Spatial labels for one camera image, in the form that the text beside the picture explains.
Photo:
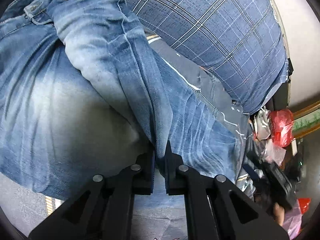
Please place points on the grey patterned bed sheet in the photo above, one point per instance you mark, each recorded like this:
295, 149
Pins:
57, 132

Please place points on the light blue denim jeans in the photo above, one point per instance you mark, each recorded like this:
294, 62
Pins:
105, 41

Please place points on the red plastic bag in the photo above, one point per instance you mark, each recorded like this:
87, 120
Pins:
281, 127

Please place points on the silver crumpled bag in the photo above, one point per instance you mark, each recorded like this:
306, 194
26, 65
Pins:
261, 124

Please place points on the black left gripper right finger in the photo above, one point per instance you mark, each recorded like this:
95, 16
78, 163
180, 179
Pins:
215, 207

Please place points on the blue plaid pillow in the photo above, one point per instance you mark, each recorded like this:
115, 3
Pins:
237, 41

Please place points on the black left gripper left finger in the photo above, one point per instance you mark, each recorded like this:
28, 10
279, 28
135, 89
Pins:
103, 208

